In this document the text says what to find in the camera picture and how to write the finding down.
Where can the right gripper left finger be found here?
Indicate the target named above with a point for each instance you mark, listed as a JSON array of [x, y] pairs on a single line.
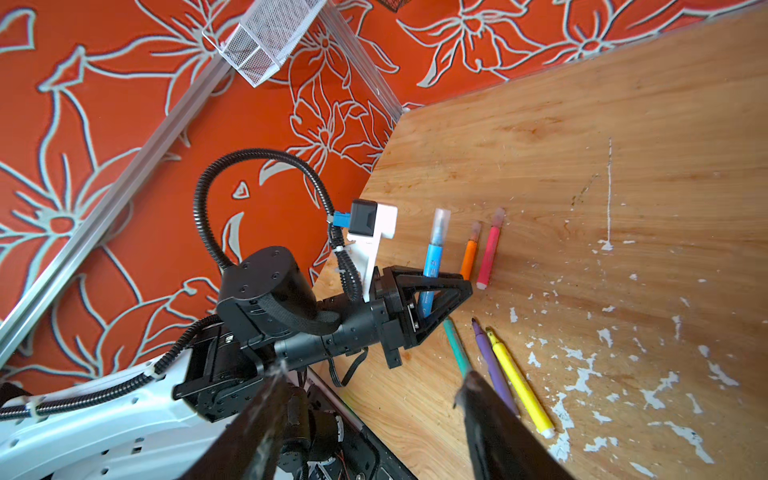
[[250, 446]]

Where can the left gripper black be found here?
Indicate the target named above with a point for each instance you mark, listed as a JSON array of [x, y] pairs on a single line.
[[380, 320]]

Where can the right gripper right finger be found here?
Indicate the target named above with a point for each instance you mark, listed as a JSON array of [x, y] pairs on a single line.
[[499, 444]]

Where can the blue marker pen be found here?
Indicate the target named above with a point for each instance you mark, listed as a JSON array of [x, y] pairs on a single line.
[[431, 269]]

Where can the orange marker pen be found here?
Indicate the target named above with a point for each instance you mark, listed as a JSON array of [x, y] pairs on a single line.
[[471, 251]]

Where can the yellow marker pen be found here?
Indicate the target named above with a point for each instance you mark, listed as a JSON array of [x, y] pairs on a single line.
[[521, 386]]

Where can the pink marker pen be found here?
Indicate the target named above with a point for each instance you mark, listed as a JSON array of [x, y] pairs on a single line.
[[485, 272]]

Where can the clear pen cap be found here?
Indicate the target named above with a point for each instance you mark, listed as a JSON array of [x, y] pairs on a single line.
[[440, 226]]

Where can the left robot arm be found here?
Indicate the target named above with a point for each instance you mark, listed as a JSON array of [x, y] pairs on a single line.
[[231, 398]]

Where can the green marker pen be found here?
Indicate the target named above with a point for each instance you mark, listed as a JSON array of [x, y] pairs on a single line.
[[457, 347]]

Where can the purple marker pen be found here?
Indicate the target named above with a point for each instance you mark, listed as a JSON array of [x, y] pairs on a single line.
[[497, 376]]

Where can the clear plastic bin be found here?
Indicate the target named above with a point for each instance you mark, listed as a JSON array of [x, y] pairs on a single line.
[[260, 41]]

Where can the black wire basket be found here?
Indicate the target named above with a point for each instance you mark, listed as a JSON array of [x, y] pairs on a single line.
[[393, 5]]

